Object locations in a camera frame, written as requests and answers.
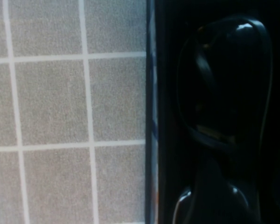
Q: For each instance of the black-framed glasses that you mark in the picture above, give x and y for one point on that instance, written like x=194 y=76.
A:
x=231 y=77

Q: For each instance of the black printed glasses case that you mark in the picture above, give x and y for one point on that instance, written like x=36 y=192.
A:
x=164 y=116

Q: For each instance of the gray white-checked tablecloth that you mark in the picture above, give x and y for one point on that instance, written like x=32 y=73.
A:
x=53 y=100

